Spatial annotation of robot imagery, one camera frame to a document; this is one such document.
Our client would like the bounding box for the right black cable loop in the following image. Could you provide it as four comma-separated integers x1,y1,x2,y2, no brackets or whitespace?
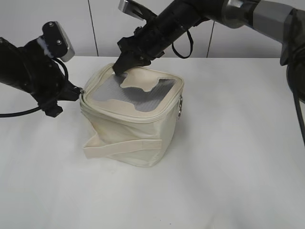
172,30,194,59

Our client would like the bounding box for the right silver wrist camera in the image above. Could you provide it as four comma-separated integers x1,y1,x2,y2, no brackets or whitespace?
118,0,144,21

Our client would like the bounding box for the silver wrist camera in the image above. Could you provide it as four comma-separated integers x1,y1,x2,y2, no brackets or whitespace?
118,0,144,21
42,21,75,62

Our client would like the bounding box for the cream canvas zipper bag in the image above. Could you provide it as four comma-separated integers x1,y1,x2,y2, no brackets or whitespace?
80,64,184,167

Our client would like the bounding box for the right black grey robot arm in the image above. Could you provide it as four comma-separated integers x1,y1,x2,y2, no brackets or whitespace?
113,0,305,101

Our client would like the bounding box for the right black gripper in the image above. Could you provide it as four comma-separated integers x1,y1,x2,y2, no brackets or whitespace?
112,17,191,75

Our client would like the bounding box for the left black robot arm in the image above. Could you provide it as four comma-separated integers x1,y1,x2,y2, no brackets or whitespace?
0,38,82,118

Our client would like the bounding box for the left black cable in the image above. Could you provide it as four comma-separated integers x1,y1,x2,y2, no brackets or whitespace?
0,57,70,118

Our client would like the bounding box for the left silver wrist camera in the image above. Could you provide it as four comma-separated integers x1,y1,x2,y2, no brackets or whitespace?
42,21,75,62

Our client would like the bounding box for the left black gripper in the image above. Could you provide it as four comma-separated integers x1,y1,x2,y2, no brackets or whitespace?
28,47,81,117

